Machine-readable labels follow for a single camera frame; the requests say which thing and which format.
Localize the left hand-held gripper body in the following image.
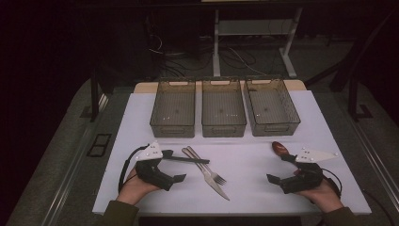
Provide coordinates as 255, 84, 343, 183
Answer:
135, 140, 175, 192

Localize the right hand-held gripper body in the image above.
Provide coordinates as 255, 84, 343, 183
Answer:
279, 147, 339, 195

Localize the brown wooden spoon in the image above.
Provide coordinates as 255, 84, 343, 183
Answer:
271, 140, 293, 159

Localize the black chopstick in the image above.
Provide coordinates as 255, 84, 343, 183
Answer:
170, 155, 211, 163
170, 157, 211, 165

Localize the silver table knife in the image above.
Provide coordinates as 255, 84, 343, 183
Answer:
181, 147, 231, 202

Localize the smoky clear plastic bin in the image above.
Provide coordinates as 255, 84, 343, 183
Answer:
150, 78, 197, 138
243, 76, 301, 137
200, 78, 247, 138

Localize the person's left hand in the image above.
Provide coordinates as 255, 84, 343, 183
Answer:
116, 168, 161, 206

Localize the white table cover board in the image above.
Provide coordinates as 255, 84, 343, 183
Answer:
92, 89, 372, 217

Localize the silver fork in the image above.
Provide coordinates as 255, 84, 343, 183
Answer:
186, 145, 228, 186

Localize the black metal stand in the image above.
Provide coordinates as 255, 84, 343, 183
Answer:
328, 74, 375, 122

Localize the left hand-held gripper black cable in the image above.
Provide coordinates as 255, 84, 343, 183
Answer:
118, 144, 150, 194

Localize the hand-held gripper black cable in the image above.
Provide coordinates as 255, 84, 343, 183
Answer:
118, 144, 150, 194
321, 168, 343, 199

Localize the right hand-held gripper black cable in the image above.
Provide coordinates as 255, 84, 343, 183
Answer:
321, 168, 343, 199

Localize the metal floor rail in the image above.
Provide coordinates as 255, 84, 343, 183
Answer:
40, 93, 111, 226
346, 112, 399, 203

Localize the black floor cable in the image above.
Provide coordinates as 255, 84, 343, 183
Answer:
361, 188, 397, 226

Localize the bundle of floor cables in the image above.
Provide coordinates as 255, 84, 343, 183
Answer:
147, 32, 267, 79

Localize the white metal desk frame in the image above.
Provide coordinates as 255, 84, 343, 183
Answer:
212, 8, 304, 79

